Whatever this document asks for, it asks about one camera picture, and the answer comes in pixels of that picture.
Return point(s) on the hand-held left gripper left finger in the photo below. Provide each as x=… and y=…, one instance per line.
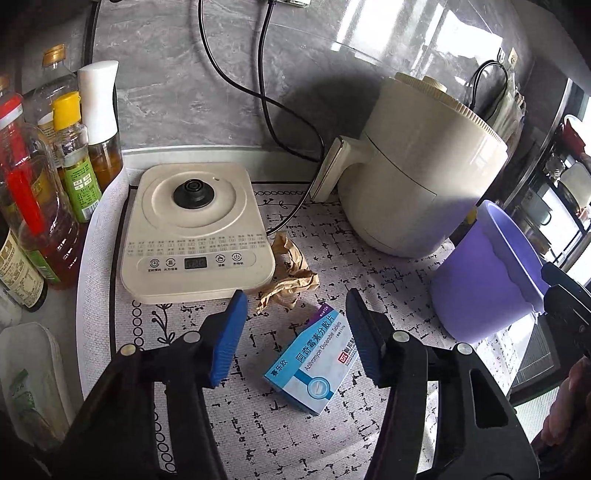
x=226, y=341

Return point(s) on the hanging beige bags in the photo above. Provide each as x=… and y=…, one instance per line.
x=508, y=110

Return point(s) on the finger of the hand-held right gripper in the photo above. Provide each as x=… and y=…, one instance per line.
x=568, y=314
x=561, y=277

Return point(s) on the green printed packet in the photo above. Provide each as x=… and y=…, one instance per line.
x=23, y=397

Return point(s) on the white cup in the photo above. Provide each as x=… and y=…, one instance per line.
x=577, y=180

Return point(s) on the red cap cooking oil bottle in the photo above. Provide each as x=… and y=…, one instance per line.
x=51, y=244

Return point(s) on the yellow cap small bottle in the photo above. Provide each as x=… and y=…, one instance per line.
x=78, y=175

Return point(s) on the person's right hand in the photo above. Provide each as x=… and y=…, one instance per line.
x=568, y=415

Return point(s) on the white cap clear jar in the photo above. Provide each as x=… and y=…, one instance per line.
x=7, y=309

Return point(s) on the cream kettle base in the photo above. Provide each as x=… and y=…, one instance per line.
x=161, y=258

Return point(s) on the crumpled brown paper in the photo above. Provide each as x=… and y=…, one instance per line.
x=291, y=281

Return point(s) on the patterned white table mat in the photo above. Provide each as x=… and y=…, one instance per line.
x=277, y=438

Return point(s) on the blue white medicine box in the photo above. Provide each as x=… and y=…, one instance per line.
x=314, y=364

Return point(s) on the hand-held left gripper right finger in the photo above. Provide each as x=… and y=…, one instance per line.
x=364, y=341

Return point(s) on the white top oil sprayer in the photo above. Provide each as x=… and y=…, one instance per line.
x=99, y=101

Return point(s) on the gold cap clear bottle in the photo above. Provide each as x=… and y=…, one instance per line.
x=51, y=78

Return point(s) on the dark soy sauce bottle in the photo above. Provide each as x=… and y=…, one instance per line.
x=18, y=272

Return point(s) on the red object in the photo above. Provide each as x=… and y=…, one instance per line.
x=577, y=138

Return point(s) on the cream air fryer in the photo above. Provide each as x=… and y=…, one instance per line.
x=415, y=161

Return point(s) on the purple plastic bin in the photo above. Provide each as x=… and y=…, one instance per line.
x=471, y=286

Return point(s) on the white plastic container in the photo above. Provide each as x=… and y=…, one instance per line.
x=41, y=360

